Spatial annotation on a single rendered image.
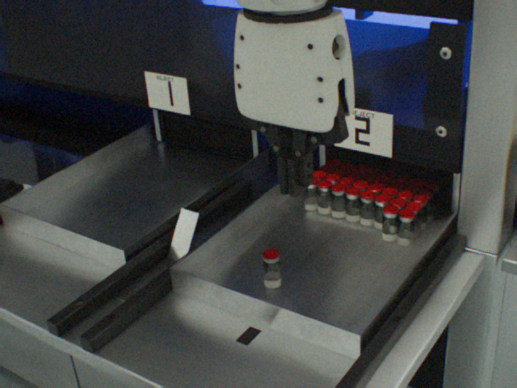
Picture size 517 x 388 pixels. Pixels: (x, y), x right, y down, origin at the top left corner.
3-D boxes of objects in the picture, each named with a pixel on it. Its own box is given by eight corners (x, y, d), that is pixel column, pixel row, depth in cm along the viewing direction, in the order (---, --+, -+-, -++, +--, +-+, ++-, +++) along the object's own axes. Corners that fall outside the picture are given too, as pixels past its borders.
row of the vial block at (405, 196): (317, 196, 107) (316, 169, 105) (429, 225, 98) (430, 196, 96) (309, 202, 106) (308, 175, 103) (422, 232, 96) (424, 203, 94)
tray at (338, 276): (310, 179, 113) (309, 158, 111) (468, 217, 99) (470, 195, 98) (173, 290, 89) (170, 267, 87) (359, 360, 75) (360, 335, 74)
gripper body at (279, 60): (363, -11, 58) (363, 115, 64) (261, -19, 64) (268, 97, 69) (318, 11, 53) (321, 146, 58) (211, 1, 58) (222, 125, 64)
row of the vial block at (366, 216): (309, 203, 106) (308, 175, 103) (422, 233, 96) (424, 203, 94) (301, 209, 104) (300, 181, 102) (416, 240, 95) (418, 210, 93)
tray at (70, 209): (151, 140, 130) (149, 122, 129) (269, 168, 117) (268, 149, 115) (3, 224, 106) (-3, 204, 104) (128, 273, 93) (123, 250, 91)
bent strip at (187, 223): (187, 244, 98) (182, 207, 95) (203, 250, 96) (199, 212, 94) (115, 297, 88) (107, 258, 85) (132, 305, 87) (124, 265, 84)
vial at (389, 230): (385, 232, 97) (386, 203, 95) (401, 236, 96) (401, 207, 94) (379, 240, 95) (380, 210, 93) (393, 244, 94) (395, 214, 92)
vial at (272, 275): (270, 276, 90) (268, 248, 88) (284, 281, 89) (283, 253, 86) (260, 285, 88) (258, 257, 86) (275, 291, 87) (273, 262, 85)
